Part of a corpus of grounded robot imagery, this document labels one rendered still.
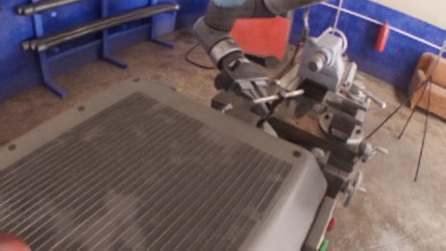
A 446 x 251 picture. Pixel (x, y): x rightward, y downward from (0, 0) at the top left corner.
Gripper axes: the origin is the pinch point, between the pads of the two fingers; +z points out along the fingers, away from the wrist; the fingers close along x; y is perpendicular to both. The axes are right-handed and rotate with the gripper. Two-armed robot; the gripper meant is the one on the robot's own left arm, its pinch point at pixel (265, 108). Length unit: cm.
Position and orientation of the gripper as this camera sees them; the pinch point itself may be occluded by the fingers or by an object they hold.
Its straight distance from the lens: 72.3
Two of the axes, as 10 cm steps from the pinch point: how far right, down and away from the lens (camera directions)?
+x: 7.7, -1.5, 6.3
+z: 4.9, 7.7, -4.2
